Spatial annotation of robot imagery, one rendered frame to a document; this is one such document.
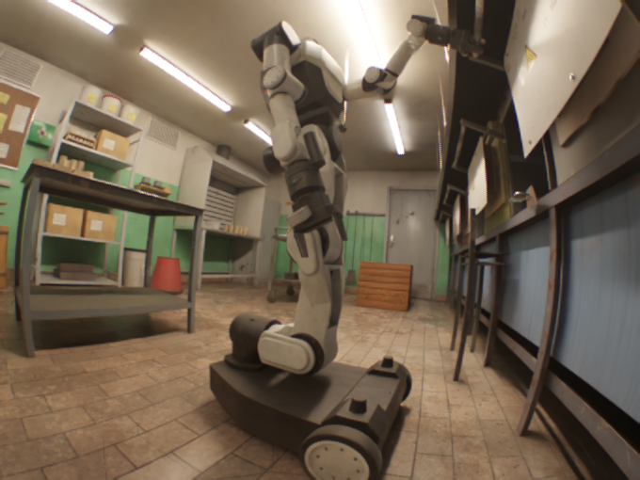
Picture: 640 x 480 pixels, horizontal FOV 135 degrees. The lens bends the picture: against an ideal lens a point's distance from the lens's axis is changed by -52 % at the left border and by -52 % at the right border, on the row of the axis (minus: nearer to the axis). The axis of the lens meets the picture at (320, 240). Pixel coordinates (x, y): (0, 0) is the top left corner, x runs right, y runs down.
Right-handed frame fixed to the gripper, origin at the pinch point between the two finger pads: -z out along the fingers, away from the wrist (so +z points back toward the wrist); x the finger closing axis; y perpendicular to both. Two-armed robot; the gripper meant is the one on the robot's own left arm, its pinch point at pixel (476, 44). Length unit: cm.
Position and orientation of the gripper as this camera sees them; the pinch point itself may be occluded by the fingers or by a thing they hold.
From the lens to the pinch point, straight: 113.4
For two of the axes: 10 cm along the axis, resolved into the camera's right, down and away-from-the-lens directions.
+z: -8.3, -4.0, 3.8
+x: 4.1, -9.1, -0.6
